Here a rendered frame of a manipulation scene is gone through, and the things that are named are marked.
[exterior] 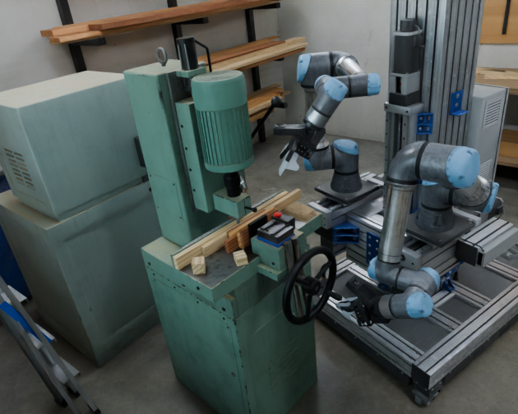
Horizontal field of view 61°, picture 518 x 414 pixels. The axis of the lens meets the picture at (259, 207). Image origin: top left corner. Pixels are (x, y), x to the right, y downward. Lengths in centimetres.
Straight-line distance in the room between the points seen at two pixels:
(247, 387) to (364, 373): 73
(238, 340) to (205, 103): 85
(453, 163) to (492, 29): 314
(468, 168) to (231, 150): 72
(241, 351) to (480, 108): 140
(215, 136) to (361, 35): 357
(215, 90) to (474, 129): 121
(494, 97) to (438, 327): 108
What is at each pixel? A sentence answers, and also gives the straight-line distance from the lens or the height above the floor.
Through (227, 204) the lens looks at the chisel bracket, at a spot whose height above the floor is 104.
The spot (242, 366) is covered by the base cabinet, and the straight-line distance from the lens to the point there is 177.
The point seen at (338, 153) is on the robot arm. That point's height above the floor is 102.
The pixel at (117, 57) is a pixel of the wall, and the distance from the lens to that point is 397.
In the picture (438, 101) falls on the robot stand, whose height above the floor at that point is 127.
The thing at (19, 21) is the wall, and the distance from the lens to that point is 362.
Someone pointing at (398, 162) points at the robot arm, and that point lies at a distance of 140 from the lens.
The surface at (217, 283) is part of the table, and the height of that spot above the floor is 90.
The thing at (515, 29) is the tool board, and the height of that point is 116.
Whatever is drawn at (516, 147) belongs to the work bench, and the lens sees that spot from 410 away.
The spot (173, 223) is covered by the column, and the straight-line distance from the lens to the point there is 184.
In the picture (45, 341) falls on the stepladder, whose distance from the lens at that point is 208.
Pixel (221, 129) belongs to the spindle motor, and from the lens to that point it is 144.
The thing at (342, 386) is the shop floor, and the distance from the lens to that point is 231.
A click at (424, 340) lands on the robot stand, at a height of 21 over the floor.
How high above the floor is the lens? 179
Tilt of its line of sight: 28 degrees down
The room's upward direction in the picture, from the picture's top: 7 degrees counter-clockwise
